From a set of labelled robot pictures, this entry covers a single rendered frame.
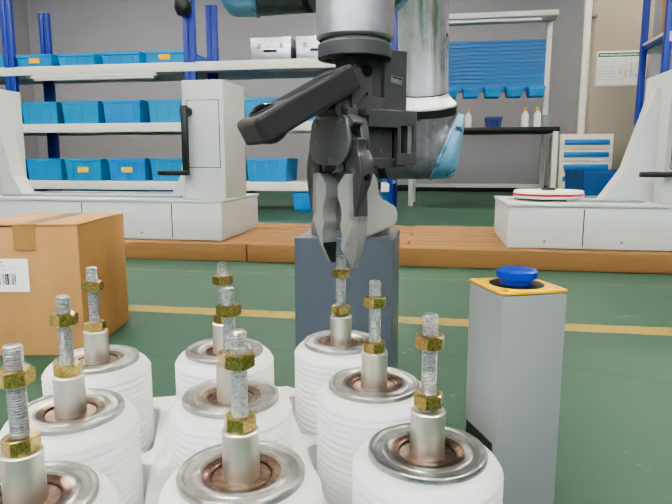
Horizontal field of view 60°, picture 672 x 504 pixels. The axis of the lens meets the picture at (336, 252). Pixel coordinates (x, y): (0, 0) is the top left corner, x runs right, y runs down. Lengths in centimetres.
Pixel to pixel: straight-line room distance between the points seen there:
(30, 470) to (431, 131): 83
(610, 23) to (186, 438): 673
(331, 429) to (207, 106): 239
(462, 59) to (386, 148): 598
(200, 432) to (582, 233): 227
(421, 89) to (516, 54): 558
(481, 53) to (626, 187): 401
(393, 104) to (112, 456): 40
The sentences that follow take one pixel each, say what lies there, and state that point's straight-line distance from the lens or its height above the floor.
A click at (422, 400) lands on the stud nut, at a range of 38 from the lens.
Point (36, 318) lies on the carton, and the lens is 149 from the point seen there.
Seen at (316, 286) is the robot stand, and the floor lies 21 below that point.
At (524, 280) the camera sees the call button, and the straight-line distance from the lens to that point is 60.
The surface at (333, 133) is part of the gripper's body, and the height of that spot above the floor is 46.
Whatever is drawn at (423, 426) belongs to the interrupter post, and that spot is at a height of 27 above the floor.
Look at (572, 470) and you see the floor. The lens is 95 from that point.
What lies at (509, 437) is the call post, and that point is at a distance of 63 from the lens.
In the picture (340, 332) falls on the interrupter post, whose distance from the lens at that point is 60.
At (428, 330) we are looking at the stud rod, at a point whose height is 33.
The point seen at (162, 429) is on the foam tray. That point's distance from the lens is 61.
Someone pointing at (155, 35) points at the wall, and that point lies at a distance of 1005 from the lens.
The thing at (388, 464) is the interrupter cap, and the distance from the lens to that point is 38.
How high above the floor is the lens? 44
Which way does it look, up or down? 9 degrees down
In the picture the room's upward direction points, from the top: straight up
